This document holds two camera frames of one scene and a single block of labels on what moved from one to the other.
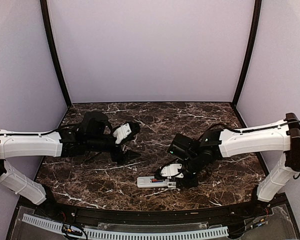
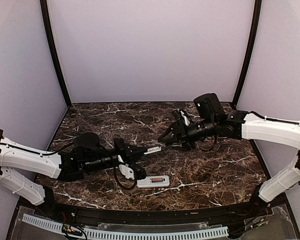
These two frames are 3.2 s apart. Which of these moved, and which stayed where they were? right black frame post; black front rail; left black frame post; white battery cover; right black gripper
Moved: right black gripper; white battery cover
Stayed: left black frame post; right black frame post; black front rail
